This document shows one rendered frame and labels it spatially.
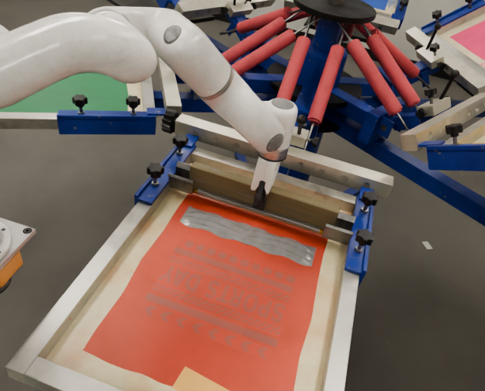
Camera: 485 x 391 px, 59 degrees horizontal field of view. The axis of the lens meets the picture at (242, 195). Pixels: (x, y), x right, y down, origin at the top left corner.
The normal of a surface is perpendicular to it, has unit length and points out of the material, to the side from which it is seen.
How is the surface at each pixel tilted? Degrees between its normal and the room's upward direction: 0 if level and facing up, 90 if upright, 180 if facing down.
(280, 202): 90
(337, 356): 0
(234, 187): 90
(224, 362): 0
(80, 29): 47
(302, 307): 0
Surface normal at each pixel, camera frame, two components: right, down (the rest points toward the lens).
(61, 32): 0.15, -0.04
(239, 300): 0.15, -0.75
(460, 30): -0.39, -0.62
